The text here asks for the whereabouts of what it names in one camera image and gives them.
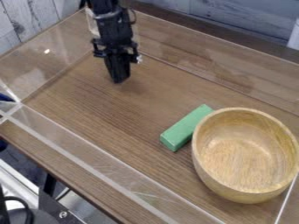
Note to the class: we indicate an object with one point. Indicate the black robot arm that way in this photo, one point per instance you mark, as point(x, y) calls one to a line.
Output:
point(101, 6)

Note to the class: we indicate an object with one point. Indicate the green rectangular block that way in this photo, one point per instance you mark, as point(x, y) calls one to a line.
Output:
point(177, 135)

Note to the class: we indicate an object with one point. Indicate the clear acrylic front wall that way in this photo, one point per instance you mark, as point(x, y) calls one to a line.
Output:
point(105, 181)

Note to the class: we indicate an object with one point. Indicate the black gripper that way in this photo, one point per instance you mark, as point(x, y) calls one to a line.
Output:
point(115, 42)

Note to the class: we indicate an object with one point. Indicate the black metal mount plate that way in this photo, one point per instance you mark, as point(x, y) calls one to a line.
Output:
point(53, 212)

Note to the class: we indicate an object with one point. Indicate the brown wooden bowl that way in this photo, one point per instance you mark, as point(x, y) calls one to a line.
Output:
point(244, 154)

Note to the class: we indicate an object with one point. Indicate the clear acrylic corner bracket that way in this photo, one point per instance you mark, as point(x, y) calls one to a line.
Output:
point(92, 24)

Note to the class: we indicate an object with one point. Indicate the black table leg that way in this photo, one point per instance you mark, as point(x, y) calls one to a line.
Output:
point(49, 184)

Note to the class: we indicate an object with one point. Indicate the blue object at left edge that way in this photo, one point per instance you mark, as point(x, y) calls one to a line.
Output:
point(5, 98)

